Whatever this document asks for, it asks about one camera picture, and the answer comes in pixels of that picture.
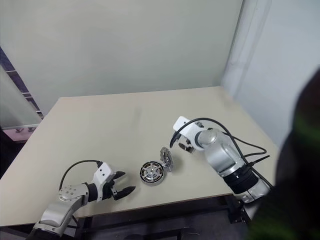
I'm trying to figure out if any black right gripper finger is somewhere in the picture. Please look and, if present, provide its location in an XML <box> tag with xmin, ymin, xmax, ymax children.
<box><xmin>178</xmin><ymin>143</ymin><xmax>195</xmax><ymax>154</ymax></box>
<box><xmin>169</xmin><ymin>133</ymin><xmax>181</xmax><ymax>149</ymax></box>

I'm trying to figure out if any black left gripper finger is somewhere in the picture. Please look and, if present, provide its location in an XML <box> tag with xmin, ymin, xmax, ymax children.
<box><xmin>116</xmin><ymin>186</ymin><xmax>137</xmax><ymax>201</ymax></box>
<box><xmin>113</xmin><ymin>171</ymin><xmax>127</xmax><ymax>182</ymax></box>

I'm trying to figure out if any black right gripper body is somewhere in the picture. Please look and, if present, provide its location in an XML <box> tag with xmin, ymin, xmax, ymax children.
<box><xmin>180</xmin><ymin>134</ymin><xmax>195</xmax><ymax>148</ymax></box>

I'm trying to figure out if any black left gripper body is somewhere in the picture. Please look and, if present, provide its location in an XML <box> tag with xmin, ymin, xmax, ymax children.
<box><xmin>102</xmin><ymin>177</ymin><xmax>118</xmax><ymax>201</ymax></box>

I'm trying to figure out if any grey clutch disc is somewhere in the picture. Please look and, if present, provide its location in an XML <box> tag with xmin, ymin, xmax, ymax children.
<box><xmin>159</xmin><ymin>147</ymin><xmax>175</xmax><ymax>174</ymax></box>

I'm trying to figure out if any silver motor stator base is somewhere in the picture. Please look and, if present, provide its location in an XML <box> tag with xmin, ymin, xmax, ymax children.
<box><xmin>139</xmin><ymin>161</ymin><xmax>165</xmax><ymax>187</ymax></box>

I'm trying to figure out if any pink ledge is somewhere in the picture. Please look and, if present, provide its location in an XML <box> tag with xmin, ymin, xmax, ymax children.
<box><xmin>1</xmin><ymin>123</ymin><xmax>39</xmax><ymax>144</ymax></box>

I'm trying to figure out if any large dark blurred shape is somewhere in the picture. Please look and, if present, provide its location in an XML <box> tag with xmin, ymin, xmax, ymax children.
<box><xmin>246</xmin><ymin>67</ymin><xmax>320</xmax><ymax>240</ymax></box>

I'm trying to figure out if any frosted glass panel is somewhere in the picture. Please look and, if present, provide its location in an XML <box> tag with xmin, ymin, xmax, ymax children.
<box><xmin>0</xmin><ymin>64</ymin><xmax>42</xmax><ymax>130</ymax></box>

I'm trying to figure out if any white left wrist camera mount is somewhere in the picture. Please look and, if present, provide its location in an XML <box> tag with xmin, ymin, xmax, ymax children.
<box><xmin>92</xmin><ymin>162</ymin><xmax>115</xmax><ymax>201</ymax></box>

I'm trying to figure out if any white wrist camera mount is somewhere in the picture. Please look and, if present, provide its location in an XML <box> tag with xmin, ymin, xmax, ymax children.
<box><xmin>92</xmin><ymin>162</ymin><xmax>115</xmax><ymax>201</ymax></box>
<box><xmin>172</xmin><ymin>116</ymin><xmax>204</xmax><ymax>151</ymax></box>

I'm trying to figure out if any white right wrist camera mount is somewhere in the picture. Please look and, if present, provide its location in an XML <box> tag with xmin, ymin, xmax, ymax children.
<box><xmin>172</xmin><ymin>116</ymin><xmax>204</xmax><ymax>151</ymax></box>

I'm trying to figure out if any black table frame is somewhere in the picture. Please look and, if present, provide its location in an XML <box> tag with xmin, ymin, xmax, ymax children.
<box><xmin>62</xmin><ymin>192</ymin><xmax>251</xmax><ymax>240</ymax></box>

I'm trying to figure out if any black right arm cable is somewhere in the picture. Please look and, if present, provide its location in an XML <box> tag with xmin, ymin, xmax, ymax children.
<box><xmin>174</xmin><ymin>117</ymin><xmax>275</xmax><ymax>188</ymax></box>

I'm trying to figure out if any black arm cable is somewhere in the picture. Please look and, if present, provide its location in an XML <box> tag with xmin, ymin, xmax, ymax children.
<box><xmin>174</xmin><ymin>117</ymin><xmax>275</xmax><ymax>188</ymax></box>
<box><xmin>59</xmin><ymin>159</ymin><xmax>102</xmax><ymax>191</ymax></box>

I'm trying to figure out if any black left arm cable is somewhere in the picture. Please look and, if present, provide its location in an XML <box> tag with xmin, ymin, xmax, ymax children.
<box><xmin>59</xmin><ymin>159</ymin><xmax>102</xmax><ymax>191</ymax></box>

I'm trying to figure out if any purple striped rail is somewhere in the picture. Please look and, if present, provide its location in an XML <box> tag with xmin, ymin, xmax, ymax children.
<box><xmin>0</xmin><ymin>46</ymin><xmax>45</xmax><ymax>119</ymax></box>

